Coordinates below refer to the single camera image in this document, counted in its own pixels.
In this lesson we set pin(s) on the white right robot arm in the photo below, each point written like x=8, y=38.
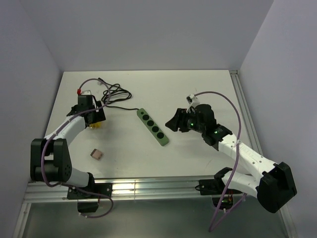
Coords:
x=271, y=183

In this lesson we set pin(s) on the brown plug adapter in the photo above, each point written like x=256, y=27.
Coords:
x=96, y=154

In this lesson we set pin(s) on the green power strip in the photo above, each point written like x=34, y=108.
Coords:
x=152, y=127

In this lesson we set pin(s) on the yellow plug adapter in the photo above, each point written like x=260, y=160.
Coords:
x=96, y=125

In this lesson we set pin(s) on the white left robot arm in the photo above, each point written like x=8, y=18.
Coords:
x=50, y=160

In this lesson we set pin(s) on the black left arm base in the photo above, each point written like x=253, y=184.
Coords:
x=88, y=200

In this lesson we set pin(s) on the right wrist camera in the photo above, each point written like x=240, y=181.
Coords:
x=193, y=102

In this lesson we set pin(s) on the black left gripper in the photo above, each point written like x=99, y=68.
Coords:
x=99, y=116

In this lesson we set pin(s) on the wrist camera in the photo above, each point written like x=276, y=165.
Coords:
x=83, y=92
x=193, y=102

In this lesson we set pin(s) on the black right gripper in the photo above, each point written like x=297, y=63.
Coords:
x=179, y=120

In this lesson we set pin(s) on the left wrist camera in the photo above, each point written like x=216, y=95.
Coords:
x=83, y=92

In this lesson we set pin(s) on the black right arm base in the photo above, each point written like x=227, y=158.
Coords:
x=210, y=187

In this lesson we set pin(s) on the aluminium rail frame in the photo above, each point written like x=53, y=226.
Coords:
x=155, y=188

